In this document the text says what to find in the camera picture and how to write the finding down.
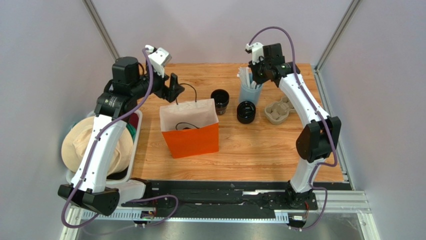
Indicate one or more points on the orange paper bag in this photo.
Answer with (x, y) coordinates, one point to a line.
(204, 139)

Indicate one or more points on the light blue straw holder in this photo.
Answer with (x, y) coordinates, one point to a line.
(249, 94)

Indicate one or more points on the green cloth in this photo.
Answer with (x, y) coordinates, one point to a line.
(132, 130)

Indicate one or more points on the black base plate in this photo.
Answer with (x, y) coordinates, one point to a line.
(225, 199)

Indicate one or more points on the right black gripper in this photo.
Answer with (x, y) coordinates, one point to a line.
(258, 73)

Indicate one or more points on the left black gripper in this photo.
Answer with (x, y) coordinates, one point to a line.
(170, 94)

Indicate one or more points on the black lid stack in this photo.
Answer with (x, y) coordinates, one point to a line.
(246, 112)

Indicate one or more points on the white plastic tray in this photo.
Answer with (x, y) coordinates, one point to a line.
(124, 175)

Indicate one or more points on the beige hat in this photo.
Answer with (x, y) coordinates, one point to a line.
(77, 140)

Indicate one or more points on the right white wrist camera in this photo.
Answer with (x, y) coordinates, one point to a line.
(256, 50)

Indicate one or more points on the bottom pulp cup carrier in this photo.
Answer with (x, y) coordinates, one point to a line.
(278, 111)

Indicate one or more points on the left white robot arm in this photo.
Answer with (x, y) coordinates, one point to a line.
(88, 188)

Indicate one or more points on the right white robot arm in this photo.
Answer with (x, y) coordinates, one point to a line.
(321, 131)

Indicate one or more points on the dark red cloth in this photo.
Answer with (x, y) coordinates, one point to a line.
(134, 120)

